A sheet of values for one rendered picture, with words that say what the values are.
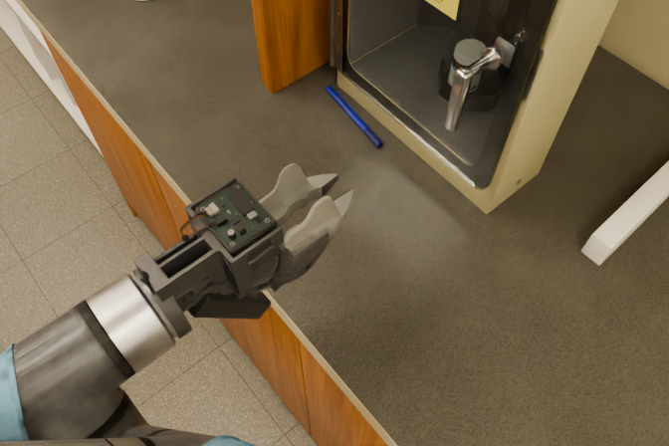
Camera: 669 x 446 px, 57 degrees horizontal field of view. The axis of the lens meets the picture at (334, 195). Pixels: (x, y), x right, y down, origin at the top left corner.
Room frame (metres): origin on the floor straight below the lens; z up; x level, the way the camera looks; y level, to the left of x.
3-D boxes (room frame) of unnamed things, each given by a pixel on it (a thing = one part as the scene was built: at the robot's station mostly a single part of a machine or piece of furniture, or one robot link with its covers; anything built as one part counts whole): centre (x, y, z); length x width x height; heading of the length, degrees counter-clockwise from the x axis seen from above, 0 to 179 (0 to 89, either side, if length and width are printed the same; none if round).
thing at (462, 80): (0.47, -0.15, 1.17); 0.05 x 0.03 x 0.10; 130
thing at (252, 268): (0.26, 0.11, 1.17); 0.12 x 0.08 x 0.09; 130
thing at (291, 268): (0.28, 0.05, 1.15); 0.09 x 0.05 x 0.02; 125
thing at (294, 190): (0.34, 0.04, 1.17); 0.09 x 0.03 x 0.06; 135
